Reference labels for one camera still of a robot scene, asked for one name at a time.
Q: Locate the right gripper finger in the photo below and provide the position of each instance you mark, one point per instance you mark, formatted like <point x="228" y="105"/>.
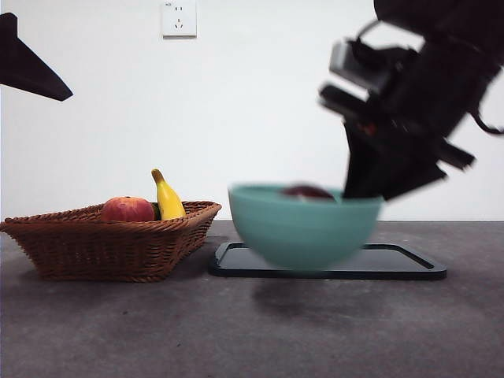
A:
<point x="417" y="175"/>
<point x="366" y="173"/>

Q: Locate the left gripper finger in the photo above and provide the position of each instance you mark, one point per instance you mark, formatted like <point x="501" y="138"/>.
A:
<point x="27" y="67"/>

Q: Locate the dark purple plum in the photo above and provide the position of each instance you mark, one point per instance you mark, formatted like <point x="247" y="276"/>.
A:
<point x="307" y="193"/>

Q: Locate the teal ribbed bowl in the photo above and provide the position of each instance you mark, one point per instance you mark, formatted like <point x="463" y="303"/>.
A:
<point x="303" y="232"/>

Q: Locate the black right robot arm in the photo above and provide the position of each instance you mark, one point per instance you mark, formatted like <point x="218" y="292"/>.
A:
<point x="445" y="78"/>

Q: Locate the black rectangular tray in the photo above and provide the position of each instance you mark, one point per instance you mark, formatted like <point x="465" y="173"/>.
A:
<point x="393" y="262"/>

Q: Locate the red orange peach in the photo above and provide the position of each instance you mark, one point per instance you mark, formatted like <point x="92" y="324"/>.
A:
<point x="128" y="208"/>

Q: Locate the yellow banana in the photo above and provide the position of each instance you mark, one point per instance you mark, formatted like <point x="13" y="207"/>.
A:
<point x="168" y="202"/>

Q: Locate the brown wicker basket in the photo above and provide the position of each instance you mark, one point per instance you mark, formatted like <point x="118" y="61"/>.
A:
<point x="102" y="252"/>

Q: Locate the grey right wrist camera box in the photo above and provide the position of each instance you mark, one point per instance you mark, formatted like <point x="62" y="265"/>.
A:
<point x="350" y="67"/>

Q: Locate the white wall socket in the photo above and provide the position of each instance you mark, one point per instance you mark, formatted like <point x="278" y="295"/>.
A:
<point x="179" y="19"/>

